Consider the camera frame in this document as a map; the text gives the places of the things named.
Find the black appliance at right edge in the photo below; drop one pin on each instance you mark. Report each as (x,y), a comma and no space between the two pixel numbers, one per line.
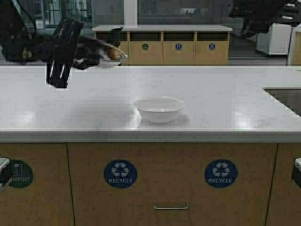
(296,172)

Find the steel island drawer handle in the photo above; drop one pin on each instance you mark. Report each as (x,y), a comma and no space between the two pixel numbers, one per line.
(171,206)

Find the wooden island cabinet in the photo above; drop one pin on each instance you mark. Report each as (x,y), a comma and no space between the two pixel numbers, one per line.
(69,189)

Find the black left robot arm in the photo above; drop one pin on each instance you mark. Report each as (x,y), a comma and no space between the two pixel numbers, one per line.
(18,44)

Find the background wooden bin cabinet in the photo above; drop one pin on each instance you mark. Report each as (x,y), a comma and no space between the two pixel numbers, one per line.
(175,45)

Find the white serving bowl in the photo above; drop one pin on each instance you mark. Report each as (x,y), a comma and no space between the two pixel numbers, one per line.
(159,109)

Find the steel kitchen sink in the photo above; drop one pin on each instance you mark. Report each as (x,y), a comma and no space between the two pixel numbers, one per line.
(290,97)

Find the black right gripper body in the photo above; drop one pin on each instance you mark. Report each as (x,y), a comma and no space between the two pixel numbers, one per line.
(267,11)

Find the green compost sticker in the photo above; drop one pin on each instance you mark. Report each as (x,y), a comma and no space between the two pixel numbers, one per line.
(22,174)

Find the blue round recycle sticker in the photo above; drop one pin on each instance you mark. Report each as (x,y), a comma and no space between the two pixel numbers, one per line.
(120,174)

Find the raw shrimp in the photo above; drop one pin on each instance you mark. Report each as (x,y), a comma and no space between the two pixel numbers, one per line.
(114,54)

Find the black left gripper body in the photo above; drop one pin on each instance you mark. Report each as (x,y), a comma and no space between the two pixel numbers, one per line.
(59,51)

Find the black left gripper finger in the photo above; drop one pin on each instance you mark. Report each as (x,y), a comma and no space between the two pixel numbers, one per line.
(89,50)
(84,63)

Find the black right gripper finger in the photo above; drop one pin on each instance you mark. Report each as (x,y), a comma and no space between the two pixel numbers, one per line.
(261,27)
(249,28)

